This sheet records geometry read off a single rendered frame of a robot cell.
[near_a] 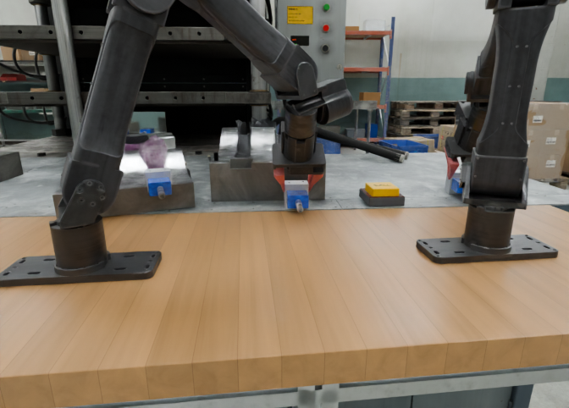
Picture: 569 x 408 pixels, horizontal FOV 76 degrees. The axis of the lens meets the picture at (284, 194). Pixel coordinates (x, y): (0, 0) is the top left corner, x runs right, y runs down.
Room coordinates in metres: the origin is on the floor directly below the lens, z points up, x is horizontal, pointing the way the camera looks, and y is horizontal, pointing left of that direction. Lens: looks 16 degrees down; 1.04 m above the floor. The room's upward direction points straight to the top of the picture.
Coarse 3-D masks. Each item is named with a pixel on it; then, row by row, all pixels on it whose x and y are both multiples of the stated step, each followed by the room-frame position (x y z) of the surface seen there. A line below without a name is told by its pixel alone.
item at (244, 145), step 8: (256, 120) 1.15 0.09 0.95; (264, 120) 1.15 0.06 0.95; (240, 128) 1.13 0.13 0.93; (280, 128) 1.16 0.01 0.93; (240, 136) 1.07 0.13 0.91; (248, 136) 1.07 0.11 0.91; (280, 136) 1.08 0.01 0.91; (240, 144) 1.03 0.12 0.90; (248, 144) 1.03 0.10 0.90; (240, 152) 0.99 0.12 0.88; (248, 152) 0.98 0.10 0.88
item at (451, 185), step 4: (456, 172) 0.85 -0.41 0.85; (460, 172) 0.85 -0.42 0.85; (452, 176) 0.85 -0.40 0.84; (456, 176) 0.85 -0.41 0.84; (448, 180) 0.86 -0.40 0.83; (452, 180) 0.85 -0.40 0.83; (456, 180) 0.82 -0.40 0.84; (448, 184) 0.86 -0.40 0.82; (452, 184) 0.84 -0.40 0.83; (456, 184) 0.82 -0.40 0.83; (448, 188) 0.86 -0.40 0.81; (452, 188) 0.84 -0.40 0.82; (456, 188) 0.81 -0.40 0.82; (460, 188) 0.81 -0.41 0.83; (448, 192) 0.85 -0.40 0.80; (452, 192) 0.85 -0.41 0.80; (456, 192) 0.81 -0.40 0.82; (460, 192) 0.81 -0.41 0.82
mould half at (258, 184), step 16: (224, 128) 1.11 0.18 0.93; (256, 128) 1.11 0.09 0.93; (272, 128) 1.11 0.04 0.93; (224, 144) 1.02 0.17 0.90; (256, 144) 1.03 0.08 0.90; (272, 144) 1.03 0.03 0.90; (224, 160) 0.81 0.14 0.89; (256, 160) 0.81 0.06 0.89; (272, 160) 0.81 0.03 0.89; (224, 176) 0.79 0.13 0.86; (240, 176) 0.79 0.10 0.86; (256, 176) 0.79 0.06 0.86; (272, 176) 0.79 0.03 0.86; (288, 176) 0.80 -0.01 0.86; (304, 176) 0.80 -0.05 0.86; (224, 192) 0.79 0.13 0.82; (240, 192) 0.79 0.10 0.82; (256, 192) 0.79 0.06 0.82; (272, 192) 0.79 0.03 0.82; (320, 192) 0.80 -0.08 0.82
